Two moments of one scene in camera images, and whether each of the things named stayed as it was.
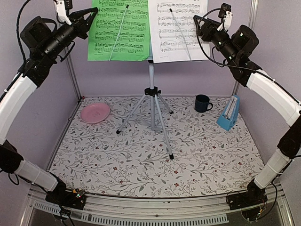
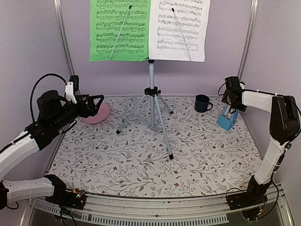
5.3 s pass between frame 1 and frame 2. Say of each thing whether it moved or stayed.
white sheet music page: stayed
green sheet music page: stayed
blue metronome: stayed
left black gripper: moved
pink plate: stayed
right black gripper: moved
